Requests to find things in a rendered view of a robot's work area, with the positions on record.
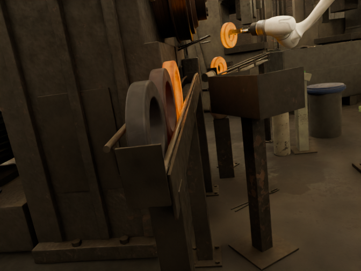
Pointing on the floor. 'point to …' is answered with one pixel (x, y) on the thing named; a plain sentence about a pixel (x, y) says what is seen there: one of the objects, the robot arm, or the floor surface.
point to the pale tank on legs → (275, 14)
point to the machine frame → (78, 119)
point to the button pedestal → (302, 126)
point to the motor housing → (223, 145)
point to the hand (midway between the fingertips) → (229, 32)
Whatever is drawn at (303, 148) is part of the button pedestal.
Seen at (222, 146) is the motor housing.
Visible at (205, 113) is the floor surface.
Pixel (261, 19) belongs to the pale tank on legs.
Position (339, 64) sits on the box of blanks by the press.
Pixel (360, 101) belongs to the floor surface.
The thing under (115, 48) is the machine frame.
